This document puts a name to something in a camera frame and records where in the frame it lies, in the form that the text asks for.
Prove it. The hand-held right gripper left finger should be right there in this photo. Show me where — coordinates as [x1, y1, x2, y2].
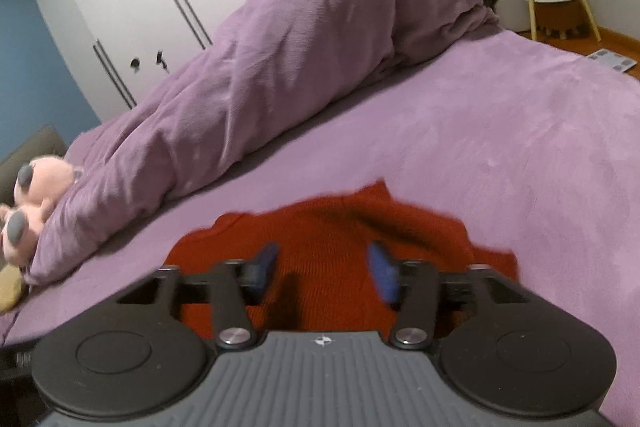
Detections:
[116, 242, 281, 350]

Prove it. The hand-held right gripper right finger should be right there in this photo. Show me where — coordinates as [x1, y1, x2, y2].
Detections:
[367, 242, 531, 350]

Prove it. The red knit garment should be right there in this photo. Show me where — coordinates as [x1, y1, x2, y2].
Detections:
[162, 177, 521, 338]

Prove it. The purple bed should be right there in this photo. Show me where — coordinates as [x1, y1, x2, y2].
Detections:
[0, 27, 640, 427]

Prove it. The purple duvet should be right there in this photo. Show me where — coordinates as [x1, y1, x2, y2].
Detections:
[22, 0, 503, 285]

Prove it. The pink plush toy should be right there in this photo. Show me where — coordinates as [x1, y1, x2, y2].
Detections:
[0, 154, 83, 268]

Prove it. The tan pillow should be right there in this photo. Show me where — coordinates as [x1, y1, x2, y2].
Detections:
[0, 264, 28, 313]

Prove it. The grey-brown headboard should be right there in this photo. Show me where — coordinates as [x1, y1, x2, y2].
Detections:
[0, 124, 68, 208]

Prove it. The grey bathroom scale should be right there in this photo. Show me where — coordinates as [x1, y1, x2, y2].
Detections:
[585, 49, 638, 74]

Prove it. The brown stool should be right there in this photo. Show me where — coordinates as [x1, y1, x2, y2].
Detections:
[532, 0, 591, 40]

